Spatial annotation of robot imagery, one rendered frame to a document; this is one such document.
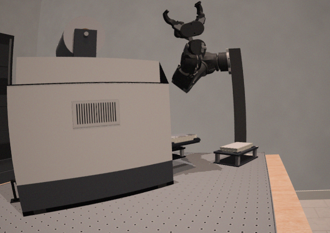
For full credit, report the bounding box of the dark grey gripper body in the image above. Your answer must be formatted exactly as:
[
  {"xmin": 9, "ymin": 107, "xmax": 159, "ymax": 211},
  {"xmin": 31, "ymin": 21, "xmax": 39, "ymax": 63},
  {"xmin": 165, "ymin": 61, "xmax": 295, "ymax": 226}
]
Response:
[{"xmin": 174, "ymin": 20, "xmax": 204, "ymax": 41}]

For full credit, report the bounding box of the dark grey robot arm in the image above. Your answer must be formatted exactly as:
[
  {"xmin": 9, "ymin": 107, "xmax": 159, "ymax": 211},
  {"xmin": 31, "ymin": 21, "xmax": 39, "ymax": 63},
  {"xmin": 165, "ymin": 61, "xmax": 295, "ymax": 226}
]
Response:
[{"xmin": 172, "ymin": 39, "xmax": 231, "ymax": 93}]

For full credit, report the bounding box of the cream well plate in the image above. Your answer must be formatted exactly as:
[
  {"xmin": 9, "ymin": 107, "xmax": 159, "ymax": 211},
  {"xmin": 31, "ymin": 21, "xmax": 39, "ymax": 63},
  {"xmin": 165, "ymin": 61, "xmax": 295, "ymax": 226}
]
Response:
[{"xmin": 220, "ymin": 142, "xmax": 253, "ymax": 152}]

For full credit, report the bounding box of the beige well plate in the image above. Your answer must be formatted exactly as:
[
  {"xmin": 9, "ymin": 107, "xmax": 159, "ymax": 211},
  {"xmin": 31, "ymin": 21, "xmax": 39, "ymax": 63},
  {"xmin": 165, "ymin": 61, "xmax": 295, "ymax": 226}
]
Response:
[{"xmin": 172, "ymin": 135, "xmax": 197, "ymax": 143}]

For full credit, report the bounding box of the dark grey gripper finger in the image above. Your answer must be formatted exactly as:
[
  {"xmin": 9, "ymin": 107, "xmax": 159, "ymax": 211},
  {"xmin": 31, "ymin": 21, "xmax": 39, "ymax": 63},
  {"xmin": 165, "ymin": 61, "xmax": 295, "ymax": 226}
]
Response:
[
  {"xmin": 195, "ymin": 1, "xmax": 206, "ymax": 24},
  {"xmin": 163, "ymin": 10, "xmax": 182, "ymax": 32}
]

